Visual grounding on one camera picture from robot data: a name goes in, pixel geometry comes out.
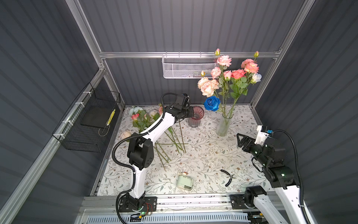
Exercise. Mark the orange pink peony spray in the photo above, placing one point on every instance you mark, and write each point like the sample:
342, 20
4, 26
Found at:
251, 67

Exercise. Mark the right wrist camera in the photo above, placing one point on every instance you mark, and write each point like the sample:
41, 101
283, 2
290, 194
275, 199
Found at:
263, 133

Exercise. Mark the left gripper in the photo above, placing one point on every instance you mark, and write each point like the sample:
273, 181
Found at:
190, 113

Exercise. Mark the aluminium front rail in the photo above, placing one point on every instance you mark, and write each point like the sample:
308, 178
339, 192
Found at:
166, 204

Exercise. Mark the white blue rose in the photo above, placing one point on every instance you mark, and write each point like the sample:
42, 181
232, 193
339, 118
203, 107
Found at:
256, 78

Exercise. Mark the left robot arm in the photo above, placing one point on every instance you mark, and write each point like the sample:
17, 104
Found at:
136, 194

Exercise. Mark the pink rose stem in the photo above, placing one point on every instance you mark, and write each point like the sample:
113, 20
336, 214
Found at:
227, 75

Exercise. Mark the cream rose stem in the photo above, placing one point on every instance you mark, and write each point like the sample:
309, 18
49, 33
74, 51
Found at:
209, 88

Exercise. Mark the flower bunch on table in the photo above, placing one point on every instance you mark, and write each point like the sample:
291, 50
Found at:
151, 126

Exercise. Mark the white wire wall basket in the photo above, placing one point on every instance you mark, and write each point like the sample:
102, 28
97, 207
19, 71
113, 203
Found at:
187, 66

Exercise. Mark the pink peony flower spray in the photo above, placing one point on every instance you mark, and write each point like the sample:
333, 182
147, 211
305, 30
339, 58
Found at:
223, 62

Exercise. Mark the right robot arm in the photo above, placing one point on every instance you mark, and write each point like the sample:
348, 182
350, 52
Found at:
286, 183

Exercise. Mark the coral red rose stem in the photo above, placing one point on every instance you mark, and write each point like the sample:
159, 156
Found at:
234, 88

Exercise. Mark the black wire wall basket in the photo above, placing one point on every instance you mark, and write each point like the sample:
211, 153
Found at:
85, 128

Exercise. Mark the dark red glass vase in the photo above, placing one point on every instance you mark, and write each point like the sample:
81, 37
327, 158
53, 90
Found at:
195, 120

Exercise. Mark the cream white flower spray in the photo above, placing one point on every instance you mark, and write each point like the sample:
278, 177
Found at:
215, 76

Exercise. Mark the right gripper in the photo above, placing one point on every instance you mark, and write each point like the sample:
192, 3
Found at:
250, 140

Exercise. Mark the clear frosted glass vase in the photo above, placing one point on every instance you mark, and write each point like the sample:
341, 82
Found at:
223, 126

